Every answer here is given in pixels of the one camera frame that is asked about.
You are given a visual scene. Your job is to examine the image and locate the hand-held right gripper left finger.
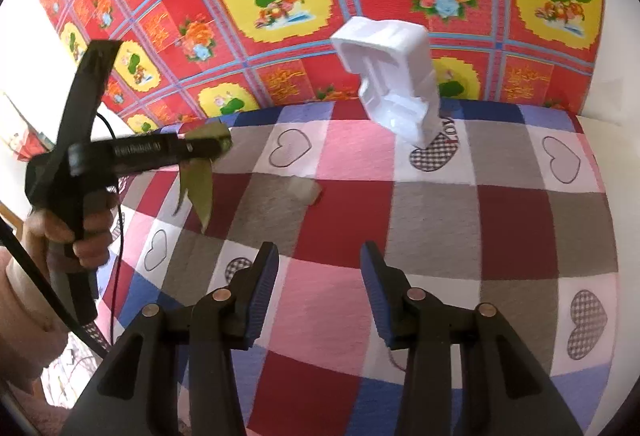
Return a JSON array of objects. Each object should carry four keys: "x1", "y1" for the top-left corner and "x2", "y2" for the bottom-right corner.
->
[{"x1": 60, "y1": 242, "x2": 279, "y2": 436}]

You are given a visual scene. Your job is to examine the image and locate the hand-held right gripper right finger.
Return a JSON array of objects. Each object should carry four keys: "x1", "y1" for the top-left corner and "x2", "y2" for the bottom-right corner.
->
[{"x1": 361, "y1": 241, "x2": 583, "y2": 436}]

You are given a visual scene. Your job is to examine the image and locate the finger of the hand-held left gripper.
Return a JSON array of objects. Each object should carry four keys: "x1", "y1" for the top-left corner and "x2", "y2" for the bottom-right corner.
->
[{"x1": 117, "y1": 133, "x2": 232, "y2": 177}]

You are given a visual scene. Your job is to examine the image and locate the green ribbon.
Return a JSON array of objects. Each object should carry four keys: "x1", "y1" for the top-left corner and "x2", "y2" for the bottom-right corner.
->
[{"x1": 172, "y1": 123, "x2": 233, "y2": 234}]

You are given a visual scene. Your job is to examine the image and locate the person's left forearm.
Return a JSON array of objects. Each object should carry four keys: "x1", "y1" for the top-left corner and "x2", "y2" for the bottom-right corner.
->
[{"x1": 0, "y1": 243, "x2": 68, "y2": 394}]

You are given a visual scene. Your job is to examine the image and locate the person's left hand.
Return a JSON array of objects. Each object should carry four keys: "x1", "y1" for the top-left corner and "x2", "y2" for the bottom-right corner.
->
[{"x1": 22, "y1": 193, "x2": 121, "y2": 284}]

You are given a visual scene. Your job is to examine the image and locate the checkered heart bedsheet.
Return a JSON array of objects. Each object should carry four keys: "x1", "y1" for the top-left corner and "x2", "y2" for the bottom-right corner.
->
[{"x1": 40, "y1": 99, "x2": 621, "y2": 436}]

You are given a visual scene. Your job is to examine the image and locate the clear plastic scrap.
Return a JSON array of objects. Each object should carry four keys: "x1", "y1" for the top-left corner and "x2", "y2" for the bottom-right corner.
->
[{"x1": 280, "y1": 176, "x2": 323, "y2": 212}]

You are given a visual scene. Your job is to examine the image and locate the white foam packaging block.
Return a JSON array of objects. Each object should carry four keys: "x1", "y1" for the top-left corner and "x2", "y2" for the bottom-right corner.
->
[{"x1": 330, "y1": 16, "x2": 443, "y2": 149}]

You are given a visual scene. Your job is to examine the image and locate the black cable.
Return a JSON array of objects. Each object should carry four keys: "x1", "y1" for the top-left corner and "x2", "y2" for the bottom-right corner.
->
[
  {"x1": 94, "y1": 112, "x2": 127, "y2": 342},
  {"x1": 0, "y1": 219, "x2": 108, "y2": 359}
]

